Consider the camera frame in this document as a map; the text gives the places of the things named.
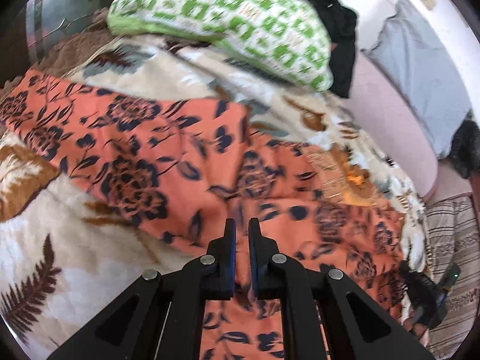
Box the dark furry cloth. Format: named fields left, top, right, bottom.
left=449, top=111, right=480, bottom=179

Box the striped beige bedsheet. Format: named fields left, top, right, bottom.
left=426, top=196, right=479, bottom=359

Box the grey curtain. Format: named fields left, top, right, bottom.
left=25, top=0, right=104, bottom=63

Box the black clothing pile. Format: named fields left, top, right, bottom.
left=307, top=0, right=357, bottom=98

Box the light blue grey pillow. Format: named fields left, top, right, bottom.
left=365, top=0, right=471, bottom=158

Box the orange floral garment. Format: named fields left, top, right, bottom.
left=1, top=70, right=404, bottom=359

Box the green white patterned pillow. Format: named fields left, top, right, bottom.
left=106, top=0, right=334, bottom=92

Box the cream leaf-pattern fleece blanket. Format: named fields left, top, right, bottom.
left=1, top=35, right=437, bottom=359

